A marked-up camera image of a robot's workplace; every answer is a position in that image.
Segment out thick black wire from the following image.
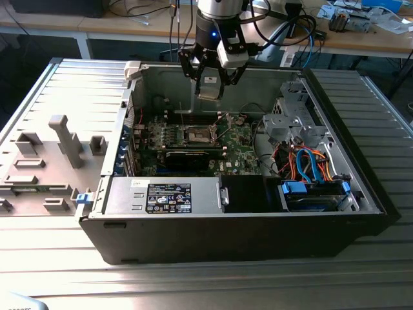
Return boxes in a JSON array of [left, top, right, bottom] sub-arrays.
[[250, 121, 270, 167]]

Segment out green motherboard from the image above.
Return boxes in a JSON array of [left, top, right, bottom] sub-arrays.
[[141, 111, 264, 177]]

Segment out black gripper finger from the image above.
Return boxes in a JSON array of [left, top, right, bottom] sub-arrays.
[[217, 63, 248, 100], [177, 45, 208, 96]]

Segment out blue cable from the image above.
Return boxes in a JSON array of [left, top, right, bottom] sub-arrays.
[[303, 25, 317, 69]]

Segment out white paper sheets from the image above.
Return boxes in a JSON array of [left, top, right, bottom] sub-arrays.
[[370, 9, 413, 35]]

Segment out green RAM stick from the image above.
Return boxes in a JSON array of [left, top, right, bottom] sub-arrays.
[[12, 186, 50, 194]]

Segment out metal socket cover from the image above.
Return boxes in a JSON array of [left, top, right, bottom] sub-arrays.
[[211, 112, 234, 141]]

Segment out blue box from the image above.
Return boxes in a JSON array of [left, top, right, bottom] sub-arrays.
[[361, 0, 403, 13]]

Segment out blue plastic clip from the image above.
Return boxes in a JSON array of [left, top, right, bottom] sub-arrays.
[[75, 192, 94, 206]]

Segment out silver power supply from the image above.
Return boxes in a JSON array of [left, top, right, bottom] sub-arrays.
[[103, 176, 224, 216]]

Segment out metal drive cage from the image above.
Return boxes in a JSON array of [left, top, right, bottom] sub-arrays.
[[261, 80, 338, 152]]

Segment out grey parts rack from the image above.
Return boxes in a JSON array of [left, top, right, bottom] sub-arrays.
[[0, 114, 108, 218]]

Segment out black box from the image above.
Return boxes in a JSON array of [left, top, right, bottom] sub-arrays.
[[8, 0, 105, 19]]

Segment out black PC case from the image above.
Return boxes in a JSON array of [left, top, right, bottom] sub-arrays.
[[79, 59, 401, 265]]

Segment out orange wire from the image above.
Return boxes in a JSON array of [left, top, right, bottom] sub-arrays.
[[286, 150, 297, 179], [321, 154, 339, 182]]

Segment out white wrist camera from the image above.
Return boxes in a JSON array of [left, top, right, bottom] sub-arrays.
[[215, 41, 250, 69]]

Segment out CPU socket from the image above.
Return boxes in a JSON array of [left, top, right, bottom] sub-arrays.
[[182, 124, 219, 147]]

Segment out blue wire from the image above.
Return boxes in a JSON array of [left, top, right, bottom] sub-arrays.
[[305, 147, 327, 185], [294, 147, 311, 184]]

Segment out pale grey device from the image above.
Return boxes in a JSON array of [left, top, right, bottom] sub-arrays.
[[0, 292, 49, 310]]

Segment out thin black wire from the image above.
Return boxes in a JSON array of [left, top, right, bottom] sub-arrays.
[[240, 102, 263, 123]]

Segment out hard disk in blue carrier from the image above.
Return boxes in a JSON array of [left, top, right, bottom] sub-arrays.
[[276, 180, 352, 213]]

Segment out CPU cooler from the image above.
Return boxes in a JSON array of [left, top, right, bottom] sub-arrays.
[[328, 8, 352, 32]]

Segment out silver CPU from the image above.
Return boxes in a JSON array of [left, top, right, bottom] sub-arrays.
[[197, 74, 223, 101]]

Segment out beige case latch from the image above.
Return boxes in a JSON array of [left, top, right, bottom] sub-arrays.
[[123, 60, 143, 81]]

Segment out wooden desk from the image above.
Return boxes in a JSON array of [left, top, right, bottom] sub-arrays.
[[0, 0, 201, 37], [279, 0, 413, 59]]

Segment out black graphics card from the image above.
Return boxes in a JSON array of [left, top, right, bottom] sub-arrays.
[[163, 149, 210, 171]]

